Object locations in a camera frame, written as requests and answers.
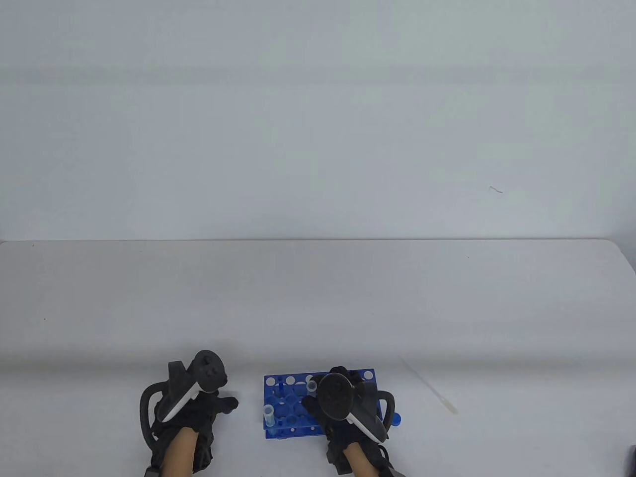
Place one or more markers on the person's left hand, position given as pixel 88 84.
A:
pixel 203 410

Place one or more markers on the person's right hand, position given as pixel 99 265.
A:
pixel 343 436

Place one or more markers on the test tube with blue liquid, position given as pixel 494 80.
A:
pixel 269 417

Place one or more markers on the blue test tube rack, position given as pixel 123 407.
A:
pixel 298 427

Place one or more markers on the clear plastic transfer pipette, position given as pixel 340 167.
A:
pixel 449 406

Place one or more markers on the clear test tube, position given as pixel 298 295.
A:
pixel 312 386

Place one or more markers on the person's left forearm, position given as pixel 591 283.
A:
pixel 179 454

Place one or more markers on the person's right forearm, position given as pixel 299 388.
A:
pixel 362 464

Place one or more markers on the blue tube cap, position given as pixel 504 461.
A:
pixel 396 420

